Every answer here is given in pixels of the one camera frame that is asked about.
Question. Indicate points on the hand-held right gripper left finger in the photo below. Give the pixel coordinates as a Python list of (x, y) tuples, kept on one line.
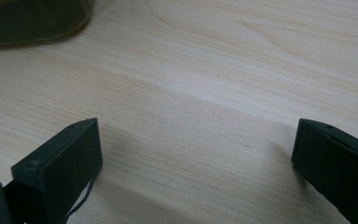
[(59, 168)]

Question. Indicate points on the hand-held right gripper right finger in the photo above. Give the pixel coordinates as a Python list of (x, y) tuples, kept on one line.
[(338, 168)]

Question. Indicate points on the brown translucent storage box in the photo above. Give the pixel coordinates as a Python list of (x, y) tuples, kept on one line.
[(28, 21)]

